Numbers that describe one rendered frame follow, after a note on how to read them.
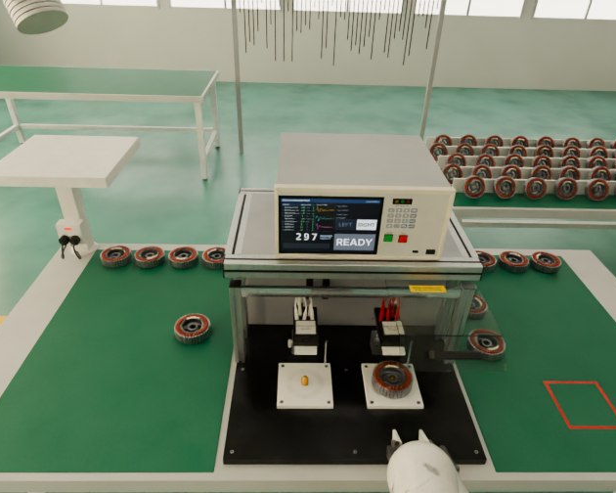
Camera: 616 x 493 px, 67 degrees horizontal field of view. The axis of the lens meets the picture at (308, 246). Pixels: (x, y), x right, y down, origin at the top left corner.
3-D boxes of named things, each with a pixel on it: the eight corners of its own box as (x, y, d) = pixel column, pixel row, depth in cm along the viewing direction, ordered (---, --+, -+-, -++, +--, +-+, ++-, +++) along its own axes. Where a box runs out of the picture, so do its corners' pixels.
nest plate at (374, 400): (422, 409, 125) (423, 406, 124) (367, 409, 124) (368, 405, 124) (412, 366, 137) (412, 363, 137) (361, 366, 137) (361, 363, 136)
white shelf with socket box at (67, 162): (132, 296, 163) (105, 177, 138) (25, 295, 162) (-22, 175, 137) (157, 243, 193) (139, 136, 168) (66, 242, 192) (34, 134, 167)
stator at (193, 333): (208, 344, 145) (207, 336, 143) (172, 345, 144) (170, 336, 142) (212, 320, 154) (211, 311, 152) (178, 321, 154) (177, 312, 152)
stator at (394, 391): (415, 400, 126) (418, 390, 124) (374, 400, 125) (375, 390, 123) (407, 368, 135) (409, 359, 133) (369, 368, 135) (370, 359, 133)
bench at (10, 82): (210, 182, 413) (202, 96, 371) (-31, 178, 406) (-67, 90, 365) (224, 145, 488) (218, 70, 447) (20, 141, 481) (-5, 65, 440)
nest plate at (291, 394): (332, 408, 124) (333, 405, 124) (277, 408, 124) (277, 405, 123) (330, 366, 137) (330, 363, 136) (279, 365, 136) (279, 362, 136)
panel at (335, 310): (441, 326, 152) (461, 249, 136) (239, 324, 150) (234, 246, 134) (440, 323, 153) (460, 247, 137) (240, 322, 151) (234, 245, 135)
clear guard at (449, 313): (505, 372, 106) (512, 353, 102) (400, 372, 105) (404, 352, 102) (462, 284, 133) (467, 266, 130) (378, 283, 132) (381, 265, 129)
